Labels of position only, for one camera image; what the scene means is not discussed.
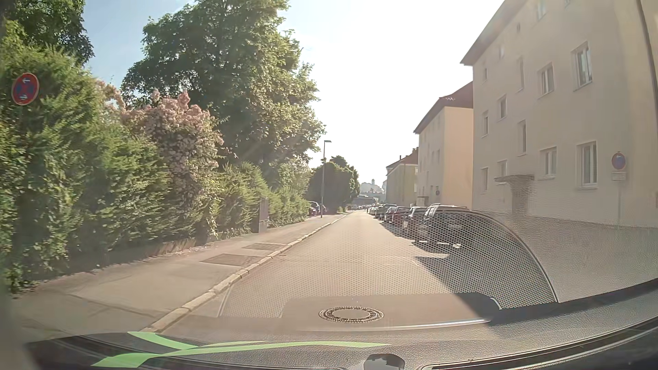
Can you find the dark green tree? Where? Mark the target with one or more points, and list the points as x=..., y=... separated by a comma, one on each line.
x=336, y=182

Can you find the parked car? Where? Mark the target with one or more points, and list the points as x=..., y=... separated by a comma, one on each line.
x=314, y=207

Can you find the distant pale building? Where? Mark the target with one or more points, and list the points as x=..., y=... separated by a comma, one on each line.
x=370, y=188

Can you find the yellowish building with red roof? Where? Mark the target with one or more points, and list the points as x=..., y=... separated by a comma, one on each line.
x=402, y=181

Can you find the grey asphalt road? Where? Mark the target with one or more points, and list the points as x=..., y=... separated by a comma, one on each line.
x=349, y=257

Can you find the row of parked cars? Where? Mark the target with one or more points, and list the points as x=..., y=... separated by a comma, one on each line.
x=421, y=218

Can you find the cream building with red roof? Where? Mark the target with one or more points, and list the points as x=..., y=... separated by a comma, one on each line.
x=446, y=149

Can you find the large green tree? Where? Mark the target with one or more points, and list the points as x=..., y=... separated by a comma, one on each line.
x=231, y=77

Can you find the pink flowering bush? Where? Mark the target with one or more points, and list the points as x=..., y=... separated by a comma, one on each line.
x=177, y=133

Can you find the grey paved pavement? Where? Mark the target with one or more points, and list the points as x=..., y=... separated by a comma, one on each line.
x=169, y=282

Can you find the large cream apartment building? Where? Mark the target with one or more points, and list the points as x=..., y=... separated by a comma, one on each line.
x=565, y=113

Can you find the tall green hedge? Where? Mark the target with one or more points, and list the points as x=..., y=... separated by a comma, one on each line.
x=77, y=169

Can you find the round no-stopping road sign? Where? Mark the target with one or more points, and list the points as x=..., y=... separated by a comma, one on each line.
x=25, y=89

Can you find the tall green tree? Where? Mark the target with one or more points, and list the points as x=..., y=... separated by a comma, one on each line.
x=46, y=25

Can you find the grey lamp post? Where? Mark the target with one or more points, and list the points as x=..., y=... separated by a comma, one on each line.
x=323, y=180

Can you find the grey gate post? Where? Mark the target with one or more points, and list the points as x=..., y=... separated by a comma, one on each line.
x=262, y=216

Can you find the round road sign on post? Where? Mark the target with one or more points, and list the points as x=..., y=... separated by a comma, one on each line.
x=618, y=169

